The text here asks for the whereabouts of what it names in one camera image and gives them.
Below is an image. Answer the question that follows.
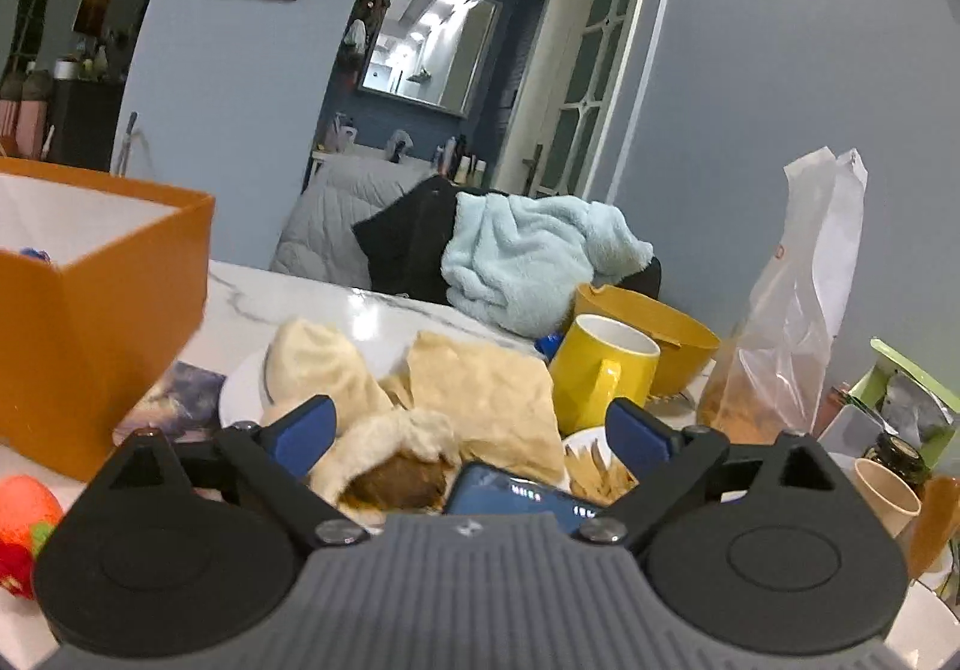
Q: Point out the wall mirror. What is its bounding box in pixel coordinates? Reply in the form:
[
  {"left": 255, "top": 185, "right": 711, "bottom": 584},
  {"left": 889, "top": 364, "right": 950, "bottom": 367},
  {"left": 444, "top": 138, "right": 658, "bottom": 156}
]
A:
[{"left": 359, "top": 0, "right": 501, "bottom": 117}]

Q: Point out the orange cardboard box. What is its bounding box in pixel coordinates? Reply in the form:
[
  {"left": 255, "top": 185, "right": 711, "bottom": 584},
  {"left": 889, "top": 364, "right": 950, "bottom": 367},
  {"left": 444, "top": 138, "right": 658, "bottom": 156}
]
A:
[{"left": 2, "top": 160, "right": 215, "bottom": 481}]

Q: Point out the smartphone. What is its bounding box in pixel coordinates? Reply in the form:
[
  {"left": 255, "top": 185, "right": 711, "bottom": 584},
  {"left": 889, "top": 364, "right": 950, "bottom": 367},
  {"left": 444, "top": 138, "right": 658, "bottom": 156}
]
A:
[{"left": 443, "top": 462, "right": 601, "bottom": 533}]

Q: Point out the white drawer cabinet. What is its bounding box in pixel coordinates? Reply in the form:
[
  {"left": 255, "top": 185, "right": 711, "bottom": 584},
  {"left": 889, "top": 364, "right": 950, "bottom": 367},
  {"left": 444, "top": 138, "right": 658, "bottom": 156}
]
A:
[{"left": 302, "top": 145, "right": 434, "bottom": 189}]

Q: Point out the yellow bowl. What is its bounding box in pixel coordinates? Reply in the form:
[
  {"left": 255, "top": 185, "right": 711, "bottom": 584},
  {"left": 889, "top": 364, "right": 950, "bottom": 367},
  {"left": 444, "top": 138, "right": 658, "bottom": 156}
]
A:
[{"left": 573, "top": 283, "right": 721, "bottom": 397}]

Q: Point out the green white carton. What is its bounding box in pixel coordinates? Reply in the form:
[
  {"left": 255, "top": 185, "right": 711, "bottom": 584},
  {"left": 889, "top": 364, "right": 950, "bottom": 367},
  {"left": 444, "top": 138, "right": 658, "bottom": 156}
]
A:
[{"left": 818, "top": 338, "right": 958, "bottom": 478}]

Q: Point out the dark sideboard cabinet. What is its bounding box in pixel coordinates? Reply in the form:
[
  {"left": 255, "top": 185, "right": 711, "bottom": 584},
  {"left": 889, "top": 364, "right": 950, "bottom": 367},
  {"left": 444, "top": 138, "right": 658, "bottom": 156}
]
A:
[{"left": 47, "top": 80, "right": 124, "bottom": 172}]

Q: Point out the white plate with flatbread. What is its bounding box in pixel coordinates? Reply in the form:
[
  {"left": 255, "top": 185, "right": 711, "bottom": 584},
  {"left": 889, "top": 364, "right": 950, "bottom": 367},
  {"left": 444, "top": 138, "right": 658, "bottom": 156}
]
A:
[{"left": 218, "top": 319, "right": 566, "bottom": 524}]

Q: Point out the paper cup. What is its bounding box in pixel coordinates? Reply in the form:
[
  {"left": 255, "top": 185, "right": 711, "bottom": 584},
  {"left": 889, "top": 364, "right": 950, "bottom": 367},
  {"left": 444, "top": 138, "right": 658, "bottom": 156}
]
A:
[{"left": 853, "top": 459, "right": 921, "bottom": 539}]

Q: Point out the clear plastic bag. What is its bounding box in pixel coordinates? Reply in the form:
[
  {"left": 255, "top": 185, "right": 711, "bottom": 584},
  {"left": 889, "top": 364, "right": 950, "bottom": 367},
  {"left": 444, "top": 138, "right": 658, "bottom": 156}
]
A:
[{"left": 697, "top": 148, "right": 869, "bottom": 444}]

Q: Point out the yellow mug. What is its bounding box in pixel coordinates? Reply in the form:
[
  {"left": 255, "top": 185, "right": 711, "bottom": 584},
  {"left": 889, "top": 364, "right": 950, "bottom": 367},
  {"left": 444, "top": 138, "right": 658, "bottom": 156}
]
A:
[{"left": 548, "top": 314, "right": 661, "bottom": 438}]

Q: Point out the orange crochet strawberry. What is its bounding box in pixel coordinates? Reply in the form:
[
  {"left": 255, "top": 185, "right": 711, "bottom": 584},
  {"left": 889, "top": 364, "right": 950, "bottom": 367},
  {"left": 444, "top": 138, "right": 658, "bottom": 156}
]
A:
[{"left": 0, "top": 475, "right": 64, "bottom": 600}]

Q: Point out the white glass-panel door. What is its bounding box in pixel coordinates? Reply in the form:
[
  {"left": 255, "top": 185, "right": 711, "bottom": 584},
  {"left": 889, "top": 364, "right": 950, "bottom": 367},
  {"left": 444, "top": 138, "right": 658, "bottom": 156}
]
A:
[{"left": 490, "top": 0, "right": 665, "bottom": 199}]

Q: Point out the light blue fleece blanket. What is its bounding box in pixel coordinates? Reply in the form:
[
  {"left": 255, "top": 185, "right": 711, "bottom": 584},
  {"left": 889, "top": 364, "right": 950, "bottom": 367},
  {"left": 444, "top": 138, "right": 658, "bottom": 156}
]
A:
[{"left": 441, "top": 192, "right": 654, "bottom": 340}]

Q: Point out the grey quilted jacket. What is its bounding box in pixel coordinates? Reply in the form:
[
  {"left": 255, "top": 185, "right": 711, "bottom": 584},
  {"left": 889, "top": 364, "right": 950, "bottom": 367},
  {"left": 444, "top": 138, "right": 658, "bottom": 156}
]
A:
[{"left": 270, "top": 167, "right": 425, "bottom": 289}]

